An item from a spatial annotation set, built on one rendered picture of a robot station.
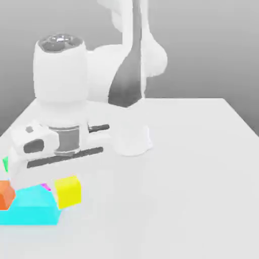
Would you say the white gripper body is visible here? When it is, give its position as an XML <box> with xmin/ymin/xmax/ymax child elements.
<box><xmin>8</xmin><ymin>146</ymin><xmax>111</xmax><ymax>190</ymax></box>

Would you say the small yellow cube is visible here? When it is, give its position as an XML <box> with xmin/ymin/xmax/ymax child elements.
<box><xmin>54</xmin><ymin>175</ymin><xmax>82</xmax><ymax>210</ymax></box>

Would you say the small orange cube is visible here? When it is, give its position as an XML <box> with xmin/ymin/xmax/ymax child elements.
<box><xmin>0</xmin><ymin>180</ymin><xmax>16</xmax><ymax>211</ymax></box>

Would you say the large cyan box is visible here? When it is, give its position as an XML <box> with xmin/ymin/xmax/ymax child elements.
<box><xmin>0</xmin><ymin>183</ymin><xmax>62</xmax><ymax>226</ymax></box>

